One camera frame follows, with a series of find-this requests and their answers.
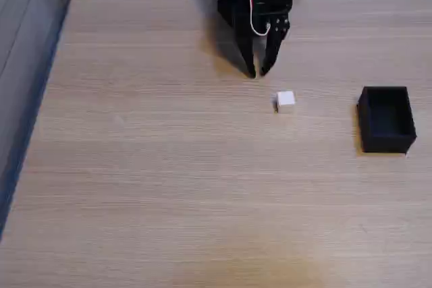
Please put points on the white cube block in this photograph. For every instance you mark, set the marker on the white cube block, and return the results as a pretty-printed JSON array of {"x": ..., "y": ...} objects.
[{"x": 285, "y": 100}]

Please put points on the black open box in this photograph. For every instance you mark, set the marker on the black open box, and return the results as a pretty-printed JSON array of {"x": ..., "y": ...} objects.
[{"x": 386, "y": 122}]

